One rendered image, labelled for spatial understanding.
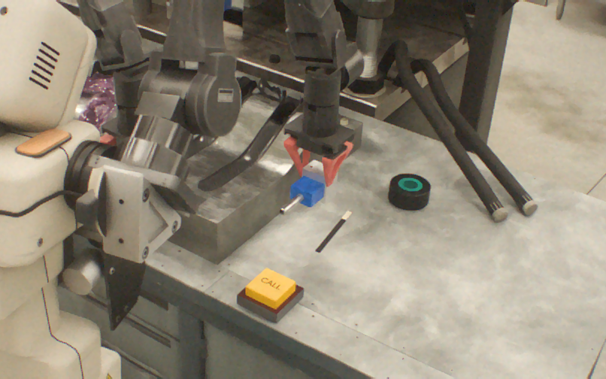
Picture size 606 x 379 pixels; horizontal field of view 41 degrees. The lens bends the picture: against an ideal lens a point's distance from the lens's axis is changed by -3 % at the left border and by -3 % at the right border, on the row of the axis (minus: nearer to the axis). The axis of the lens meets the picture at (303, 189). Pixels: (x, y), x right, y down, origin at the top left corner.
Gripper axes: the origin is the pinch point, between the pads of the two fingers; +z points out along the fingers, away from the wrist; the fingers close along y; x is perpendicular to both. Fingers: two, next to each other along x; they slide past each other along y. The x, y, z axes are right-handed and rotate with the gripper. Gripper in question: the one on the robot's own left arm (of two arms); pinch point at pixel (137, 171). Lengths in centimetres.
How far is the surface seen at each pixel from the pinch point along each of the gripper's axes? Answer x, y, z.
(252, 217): -8.4, -19.1, 6.6
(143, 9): -75, 68, 11
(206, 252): 1.8, -16.7, 9.1
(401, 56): -68, -17, -2
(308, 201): -7.9, -30.9, -2.2
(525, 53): -303, 20, 95
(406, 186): -38, -35, 9
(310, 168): -12.9, -27.9, -5.0
